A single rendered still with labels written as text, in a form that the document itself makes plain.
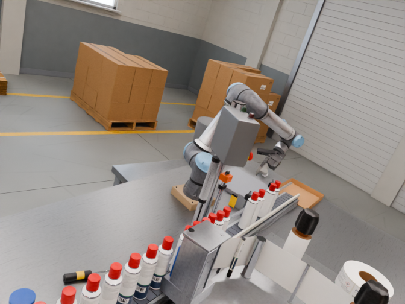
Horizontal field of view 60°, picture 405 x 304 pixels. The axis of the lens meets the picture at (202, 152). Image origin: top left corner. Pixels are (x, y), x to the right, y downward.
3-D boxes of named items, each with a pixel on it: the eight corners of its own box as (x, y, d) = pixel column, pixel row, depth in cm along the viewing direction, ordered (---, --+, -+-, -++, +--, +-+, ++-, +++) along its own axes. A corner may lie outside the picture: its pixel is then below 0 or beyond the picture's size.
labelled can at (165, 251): (154, 292, 120) (169, 245, 113) (144, 283, 123) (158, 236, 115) (164, 286, 124) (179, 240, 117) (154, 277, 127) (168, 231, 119)
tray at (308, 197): (308, 210, 226) (310, 205, 225) (273, 191, 239) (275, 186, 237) (322, 199, 250) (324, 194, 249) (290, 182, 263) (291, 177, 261)
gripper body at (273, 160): (274, 167, 207) (286, 153, 210) (263, 159, 210) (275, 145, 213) (273, 172, 215) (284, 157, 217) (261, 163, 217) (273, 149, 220)
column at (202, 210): (195, 236, 165) (241, 104, 141) (188, 231, 167) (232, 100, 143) (200, 233, 169) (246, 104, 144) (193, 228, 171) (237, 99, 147)
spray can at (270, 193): (262, 219, 188) (276, 187, 181) (254, 215, 190) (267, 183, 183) (266, 217, 192) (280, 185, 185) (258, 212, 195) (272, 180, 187)
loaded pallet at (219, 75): (220, 147, 536) (245, 75, 495) (186, 125, 585) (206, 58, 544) (264, 143, 622) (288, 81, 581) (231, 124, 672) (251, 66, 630)
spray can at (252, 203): (244, 231, 172) (258, 196, 165) (235, 226, 174) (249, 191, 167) (249, 228, 176) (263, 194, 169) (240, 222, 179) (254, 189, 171)
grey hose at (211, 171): (202, 204, 145) (217, 160, 137) (196, 199, 147) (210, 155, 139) (207, 202, 148) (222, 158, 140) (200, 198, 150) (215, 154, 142)
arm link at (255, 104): (257, 93, 170) (310, 137, 198) (247, 85, 179) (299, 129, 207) (242, 111, 172) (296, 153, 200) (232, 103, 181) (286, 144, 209)
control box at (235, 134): (223, 165, 134) (238, 119, 127) (209, 146, 149) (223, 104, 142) (245, 168, 138) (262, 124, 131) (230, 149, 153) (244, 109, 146)
